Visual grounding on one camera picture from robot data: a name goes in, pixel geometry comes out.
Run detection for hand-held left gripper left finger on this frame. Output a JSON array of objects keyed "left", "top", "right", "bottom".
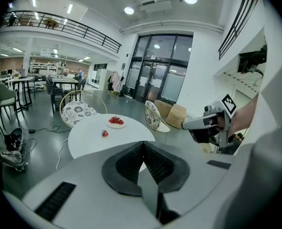
[{"left": 102, "top": 141, "right": 144, "bottom": 197}]

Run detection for white table black legs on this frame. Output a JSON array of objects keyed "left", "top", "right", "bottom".
[{"left": 11, "top": 77, "right": 35, "bottom": 109}]

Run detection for black backpack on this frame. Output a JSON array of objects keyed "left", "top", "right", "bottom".
[{"left": 118, "top": 84, "right": 128, "bottom": 97}]

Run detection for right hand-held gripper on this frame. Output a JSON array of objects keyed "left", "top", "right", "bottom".
[{"left": 180, "top": 94, "right": 237, "bottom": 149}]

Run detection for brown cardboard box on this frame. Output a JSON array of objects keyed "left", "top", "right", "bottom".
[
  {"left": 154, "top": 99, "right": 173, "bottom": 117},
  {"left": 166, "top": 104, "right": 187, "bottom": 129}
]

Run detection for black glass double door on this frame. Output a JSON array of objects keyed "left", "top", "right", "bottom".
[{"left": 133, "top": 61, "right": 170, "bottom": 104}]

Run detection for gray chair black legs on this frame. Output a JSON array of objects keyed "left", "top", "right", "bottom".
[{"left": 0, "top": 83, "right": 24, "bottom": 126}]

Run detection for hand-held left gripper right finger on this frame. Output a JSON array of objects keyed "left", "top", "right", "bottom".
[{"left": 143, "top": 141, "right": 190, "bottom": 193}]

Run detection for white storage shelving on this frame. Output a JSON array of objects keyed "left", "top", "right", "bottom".
[{"left": 28, "top": 57, "right": 65, "bottom": 76}]

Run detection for marble-top table black legs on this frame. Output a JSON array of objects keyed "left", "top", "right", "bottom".
[{"left": 51, "top": 77, "right": 79, "bottom": 114}]

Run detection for white plate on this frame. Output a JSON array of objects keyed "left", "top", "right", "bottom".
[{"left": 104, "top": 117, "right": 126, "bottom": 129}]

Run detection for round white table gold legs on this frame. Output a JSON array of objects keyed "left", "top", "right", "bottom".
[{"left": 68, "top": 113, "right": 156, "bottom": 159}]

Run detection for black balcony railing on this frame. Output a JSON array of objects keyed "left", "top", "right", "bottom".
[{"left": 0, "top": 10, "right": 122, "bottom": 54}]

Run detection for gold wire chair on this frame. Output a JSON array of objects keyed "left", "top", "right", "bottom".
[
  {"left": 59, "top": 90, "right": 108, "bottom": 129},
  {"left": 144, "top": 100, "right": 172, "bottom": 133}
]

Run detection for white seat cushion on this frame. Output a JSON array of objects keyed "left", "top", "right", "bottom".
[{"left": 155, "top": 124, "right": 171, "bottom": 133}]

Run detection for dark blue chair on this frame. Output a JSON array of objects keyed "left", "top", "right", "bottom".
[
  {"left": 77, "top": 78, "right": 87, "bottom": 92},
  {"left": 45, "top": 75, "right": 65, "bottom": 104}
]

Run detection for person's right forearm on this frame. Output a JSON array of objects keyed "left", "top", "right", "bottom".
[{"left": 228, "top": 93, "right": 260, "bottom": 138}]

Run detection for white locker cabinet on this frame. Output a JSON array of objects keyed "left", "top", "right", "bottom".
[{"left": 96, "top": 69, "right": 113, "bottom": 92}]

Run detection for black and gray bag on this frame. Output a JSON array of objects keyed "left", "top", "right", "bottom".
[{"left": 0, "top": 127, "right": 28, "bottom": 173}]

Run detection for white cable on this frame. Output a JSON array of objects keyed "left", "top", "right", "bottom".
[{"left": 56, "top": 137, "right": 70, "bottom": 171}]

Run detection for coat rack with clothes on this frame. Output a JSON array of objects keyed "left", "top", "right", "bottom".
[{"left": 107, "top": 71, "right": 125, "bottom": 93}]

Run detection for person's white shirt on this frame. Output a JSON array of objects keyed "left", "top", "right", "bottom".
[{"left": 212, "top": 0, "right": 282, "bottom": 229}]

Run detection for black cable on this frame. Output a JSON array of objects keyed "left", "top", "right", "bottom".
[{"left": 33, "top": 125, "right": 71, "bottom": 134}]

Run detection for round floral cushion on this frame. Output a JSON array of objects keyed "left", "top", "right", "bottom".
[
  {"left": 61, "top": 101, "right": 98, "bottom": 128},
  {"left": 145, "top": 101, "right": 161, "bottom": 131}
]

